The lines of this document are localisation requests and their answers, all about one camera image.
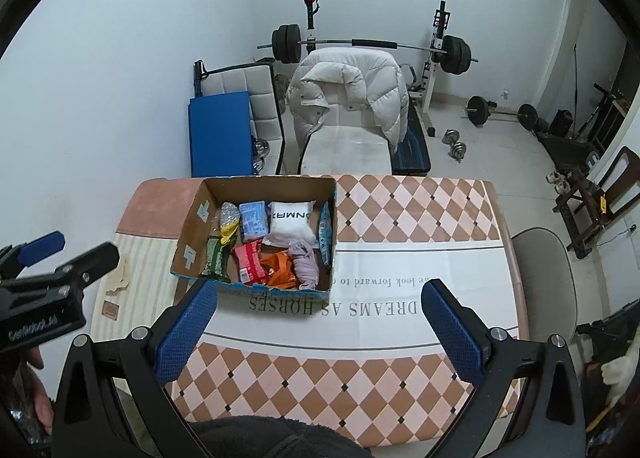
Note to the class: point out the red snack packet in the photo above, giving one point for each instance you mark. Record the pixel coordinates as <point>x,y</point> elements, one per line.
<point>247,263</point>

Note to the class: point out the brown square label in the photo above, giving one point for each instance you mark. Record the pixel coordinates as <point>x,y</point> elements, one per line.
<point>110,311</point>

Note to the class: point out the short barbell with black plates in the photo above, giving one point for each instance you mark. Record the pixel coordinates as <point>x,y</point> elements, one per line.
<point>477,110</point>

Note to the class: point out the blue tissue packet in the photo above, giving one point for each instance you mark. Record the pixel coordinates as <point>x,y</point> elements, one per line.
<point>253,220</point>

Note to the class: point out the blue folded mat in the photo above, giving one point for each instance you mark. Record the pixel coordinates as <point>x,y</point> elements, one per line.
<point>220,135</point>

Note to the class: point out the torn beige paper scrap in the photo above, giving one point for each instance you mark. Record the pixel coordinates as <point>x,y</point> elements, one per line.
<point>122,278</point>

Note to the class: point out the black fleece clothing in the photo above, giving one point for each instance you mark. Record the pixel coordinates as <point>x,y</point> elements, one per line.
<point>280,438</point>

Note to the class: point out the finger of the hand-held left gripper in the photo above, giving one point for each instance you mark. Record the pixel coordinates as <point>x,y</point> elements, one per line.
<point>42,248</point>
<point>95,260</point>

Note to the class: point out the light blue long packet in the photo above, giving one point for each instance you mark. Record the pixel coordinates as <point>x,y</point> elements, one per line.
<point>325,233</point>

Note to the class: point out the white shoe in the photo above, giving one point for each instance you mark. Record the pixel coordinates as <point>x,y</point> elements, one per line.
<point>552,177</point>
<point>565,185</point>

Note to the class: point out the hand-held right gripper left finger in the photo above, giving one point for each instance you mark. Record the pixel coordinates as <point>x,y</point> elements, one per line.
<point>185,333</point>

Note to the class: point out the white soft packet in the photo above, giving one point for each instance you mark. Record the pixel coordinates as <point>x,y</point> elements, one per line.
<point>290,220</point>

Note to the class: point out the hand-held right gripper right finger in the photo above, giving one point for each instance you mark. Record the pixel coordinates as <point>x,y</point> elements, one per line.
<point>452,333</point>

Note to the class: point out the black exercise machine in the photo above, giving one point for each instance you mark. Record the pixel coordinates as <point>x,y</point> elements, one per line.
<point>605,107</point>

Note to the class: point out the person's left hand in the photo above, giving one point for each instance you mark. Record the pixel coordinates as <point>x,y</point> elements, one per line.
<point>42,403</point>

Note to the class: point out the cardboard box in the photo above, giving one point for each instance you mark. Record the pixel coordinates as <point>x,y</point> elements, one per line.
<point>195,233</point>

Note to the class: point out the beige round chair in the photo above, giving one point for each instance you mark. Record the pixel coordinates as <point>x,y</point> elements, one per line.
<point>542,273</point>

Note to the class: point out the chrome dumbbell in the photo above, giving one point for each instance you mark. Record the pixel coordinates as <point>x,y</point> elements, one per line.
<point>450,135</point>
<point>459,151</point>

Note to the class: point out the orange snack packet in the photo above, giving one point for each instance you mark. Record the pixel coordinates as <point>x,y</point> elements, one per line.
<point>280,270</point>

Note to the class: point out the striped beige table mat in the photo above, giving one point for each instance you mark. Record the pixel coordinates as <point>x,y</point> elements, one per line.
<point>145,258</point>

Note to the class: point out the green snack packet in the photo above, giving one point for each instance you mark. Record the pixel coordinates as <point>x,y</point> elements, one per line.
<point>216,260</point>

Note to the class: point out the white puffer jacket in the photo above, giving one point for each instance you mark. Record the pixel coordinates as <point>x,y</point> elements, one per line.
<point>370,97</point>

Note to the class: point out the black padded bench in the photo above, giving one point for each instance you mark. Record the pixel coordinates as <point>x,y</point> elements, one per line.
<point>412,152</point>

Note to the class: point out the silver packet with yellow end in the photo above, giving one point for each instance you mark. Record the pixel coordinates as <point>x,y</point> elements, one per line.
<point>229,213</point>

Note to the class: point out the dark low platform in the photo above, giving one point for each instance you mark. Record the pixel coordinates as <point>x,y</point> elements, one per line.
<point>565,150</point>

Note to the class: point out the white padded chair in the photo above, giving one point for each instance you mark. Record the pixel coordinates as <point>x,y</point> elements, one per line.
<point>260,87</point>

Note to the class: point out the brown wooden chair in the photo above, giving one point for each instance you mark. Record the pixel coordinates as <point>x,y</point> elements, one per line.
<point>622,182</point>

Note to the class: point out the pink cloth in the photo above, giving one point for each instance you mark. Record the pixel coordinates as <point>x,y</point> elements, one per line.
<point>306,265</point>

